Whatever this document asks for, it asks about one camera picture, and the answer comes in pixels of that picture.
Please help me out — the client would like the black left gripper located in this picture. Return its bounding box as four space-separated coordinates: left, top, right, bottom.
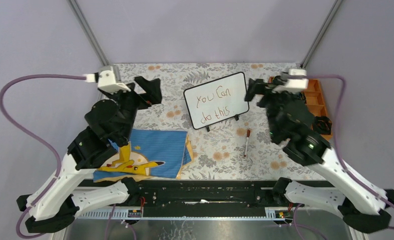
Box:
104 75 162 143

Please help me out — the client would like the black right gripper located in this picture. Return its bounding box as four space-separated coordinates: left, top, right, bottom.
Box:
243 78 296 140

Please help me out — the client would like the small whiteboard black frame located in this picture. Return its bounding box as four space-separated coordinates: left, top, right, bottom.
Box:
183 72 249 130

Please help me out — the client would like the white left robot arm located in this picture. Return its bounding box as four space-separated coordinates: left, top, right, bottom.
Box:
17 76 162 237

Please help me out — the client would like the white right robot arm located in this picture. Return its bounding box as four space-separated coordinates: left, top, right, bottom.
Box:
245 79 394 234

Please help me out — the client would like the floral patterned table mat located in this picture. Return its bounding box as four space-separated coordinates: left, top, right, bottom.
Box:
118 63 321 180

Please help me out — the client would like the blue Pikachu cloth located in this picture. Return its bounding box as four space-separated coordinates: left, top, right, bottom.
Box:
93 129 194 183

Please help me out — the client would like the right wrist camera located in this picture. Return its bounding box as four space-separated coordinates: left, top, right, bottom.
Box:
272 68 309 94

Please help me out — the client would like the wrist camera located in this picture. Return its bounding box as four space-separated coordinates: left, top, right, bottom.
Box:
272 68 309 94
83 65 132 95

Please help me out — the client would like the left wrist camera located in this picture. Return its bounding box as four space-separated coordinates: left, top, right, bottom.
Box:
83 65 132 95

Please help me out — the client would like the black rolled cable bundle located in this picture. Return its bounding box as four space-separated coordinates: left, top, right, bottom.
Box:
312 115 333 136

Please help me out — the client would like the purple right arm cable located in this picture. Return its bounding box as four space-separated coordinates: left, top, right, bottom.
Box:
288 74 394 240

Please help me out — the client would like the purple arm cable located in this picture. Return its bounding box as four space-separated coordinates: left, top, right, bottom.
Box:
288 74 394 240
0 74 87 240

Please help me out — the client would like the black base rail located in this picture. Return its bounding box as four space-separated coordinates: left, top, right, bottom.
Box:
77 179 337 219

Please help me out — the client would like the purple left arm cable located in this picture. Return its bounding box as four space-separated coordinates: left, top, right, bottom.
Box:
0 74 87 240

